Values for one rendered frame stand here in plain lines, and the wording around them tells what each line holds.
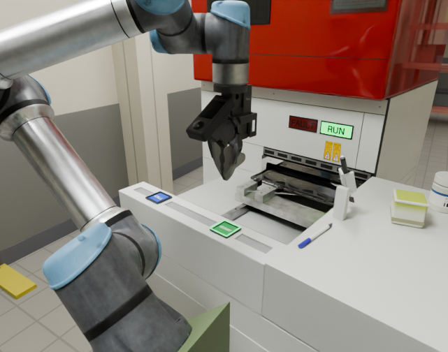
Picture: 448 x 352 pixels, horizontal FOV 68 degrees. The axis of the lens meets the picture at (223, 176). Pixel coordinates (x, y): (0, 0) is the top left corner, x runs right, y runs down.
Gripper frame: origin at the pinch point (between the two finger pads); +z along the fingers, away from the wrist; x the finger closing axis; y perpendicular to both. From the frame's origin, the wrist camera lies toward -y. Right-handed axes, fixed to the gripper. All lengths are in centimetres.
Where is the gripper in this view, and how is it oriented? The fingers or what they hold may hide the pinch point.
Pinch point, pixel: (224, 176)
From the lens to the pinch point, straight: 75.8
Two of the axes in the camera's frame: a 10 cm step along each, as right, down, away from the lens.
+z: 0.0, 9.2, 3.8
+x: -7.5, -2.6, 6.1
